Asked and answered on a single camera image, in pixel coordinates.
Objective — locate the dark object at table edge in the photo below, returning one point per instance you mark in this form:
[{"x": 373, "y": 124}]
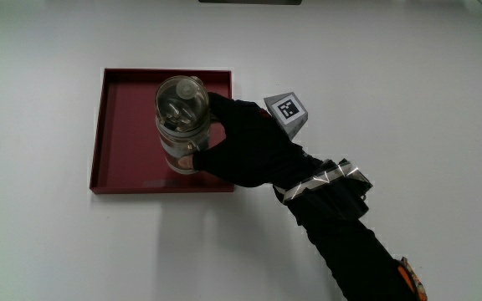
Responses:
[{"x": 249, "y": 1}]

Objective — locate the person's right forearm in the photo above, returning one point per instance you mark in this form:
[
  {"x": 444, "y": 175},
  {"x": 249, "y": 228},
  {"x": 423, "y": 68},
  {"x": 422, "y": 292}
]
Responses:
[{"x": 345, "y": 234}]

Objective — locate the person's right hand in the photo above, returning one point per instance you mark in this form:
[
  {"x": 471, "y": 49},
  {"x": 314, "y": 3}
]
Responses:
[{"x": 253, "y": 146}]

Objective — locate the clear plastic bottle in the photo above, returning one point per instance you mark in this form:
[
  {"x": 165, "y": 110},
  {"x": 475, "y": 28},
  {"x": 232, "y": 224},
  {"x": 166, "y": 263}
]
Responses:
[{"x": 181, "y": 121}]

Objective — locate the dark red square tray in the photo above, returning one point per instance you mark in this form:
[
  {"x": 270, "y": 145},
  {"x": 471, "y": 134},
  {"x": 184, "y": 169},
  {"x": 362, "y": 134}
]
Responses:
[{"x": 128, "y": 142}]

